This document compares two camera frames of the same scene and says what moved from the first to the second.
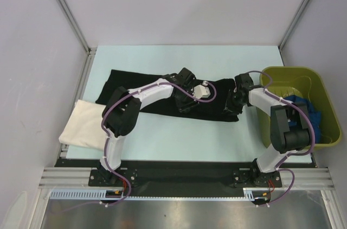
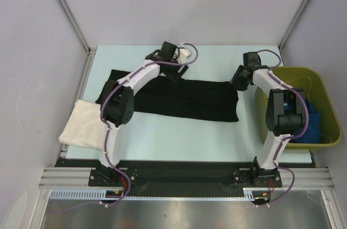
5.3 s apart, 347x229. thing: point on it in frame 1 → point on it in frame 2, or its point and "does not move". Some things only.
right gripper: [229, 107] → [235, 81]
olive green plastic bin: [309, 82] does not move
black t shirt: [214, 110] does not move
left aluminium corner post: [90, 51] does not move
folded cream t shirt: [83, 127] does not move
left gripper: [187, 106] → [175, 76]
